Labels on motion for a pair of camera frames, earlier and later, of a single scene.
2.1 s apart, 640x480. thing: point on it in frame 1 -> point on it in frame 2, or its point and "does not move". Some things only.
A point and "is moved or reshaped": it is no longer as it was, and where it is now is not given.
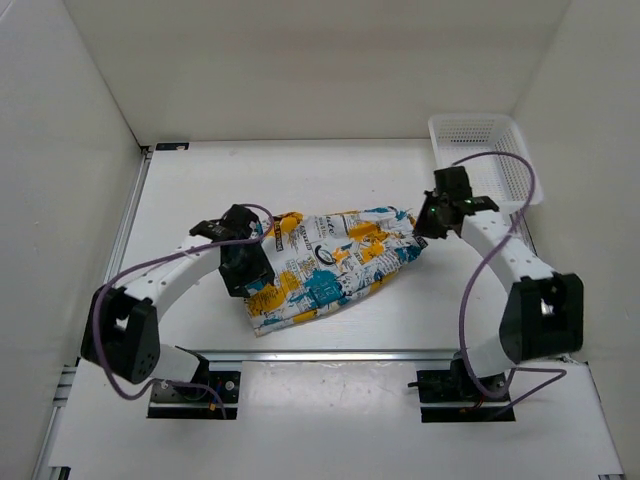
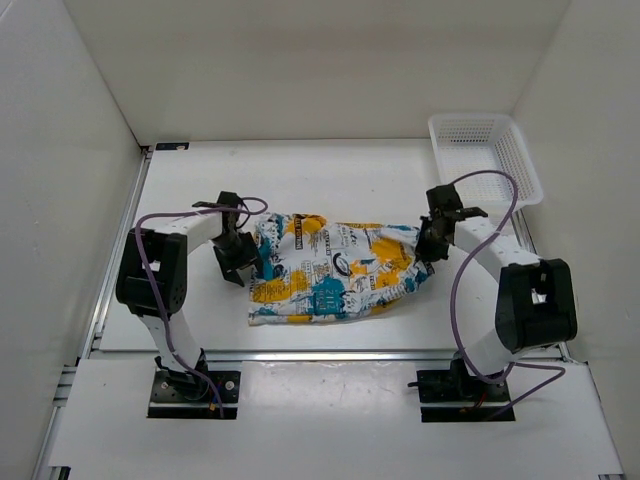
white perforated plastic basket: (504, 179) does not move
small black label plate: (172, 146) does not move
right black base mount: (453, 386) does not move
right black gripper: (423, 227) -> (423, 252)
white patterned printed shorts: (324, 260) is moved or reshaped
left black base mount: (209, 395) does not move
